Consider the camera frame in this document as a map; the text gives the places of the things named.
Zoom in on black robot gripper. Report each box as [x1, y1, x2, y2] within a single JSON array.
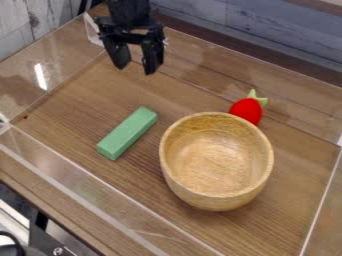
[[93, 0, 165, 75]]

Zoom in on green rectangular block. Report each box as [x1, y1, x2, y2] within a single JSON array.
[[96, 107, 157, 160]]

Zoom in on clear acrylic corner bracket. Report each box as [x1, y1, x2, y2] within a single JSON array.
[[82, 13, 104, 47]]

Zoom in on clear acrylic front wall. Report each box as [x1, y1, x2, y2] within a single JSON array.
[[0, 118, 223, 256]]

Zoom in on black clamp under table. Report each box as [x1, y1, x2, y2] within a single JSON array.
[[0, 208, 77, 256]]

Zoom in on red toy strawberry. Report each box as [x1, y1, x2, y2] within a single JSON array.
[[228, 89, 268, 126]]

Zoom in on brown wooden bowl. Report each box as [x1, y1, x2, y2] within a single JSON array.
[[158, 112, 273, 211]]

